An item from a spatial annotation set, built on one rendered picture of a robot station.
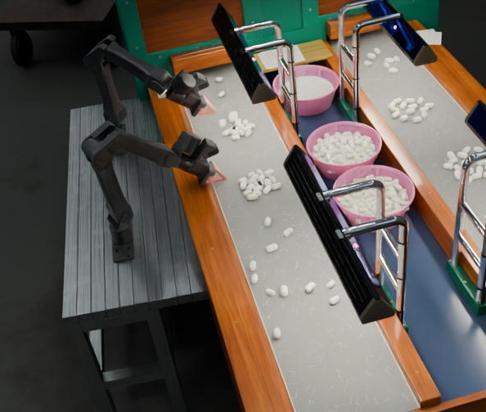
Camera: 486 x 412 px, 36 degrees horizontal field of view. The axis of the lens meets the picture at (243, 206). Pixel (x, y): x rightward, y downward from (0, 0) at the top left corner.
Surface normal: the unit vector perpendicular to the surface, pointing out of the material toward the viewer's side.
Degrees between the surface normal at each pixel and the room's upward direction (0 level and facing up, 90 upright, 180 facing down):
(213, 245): 0
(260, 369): 0
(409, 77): 0
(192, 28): 90
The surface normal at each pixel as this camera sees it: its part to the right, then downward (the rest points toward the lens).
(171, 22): 0.25, 0.62
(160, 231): -0.11, -0.75
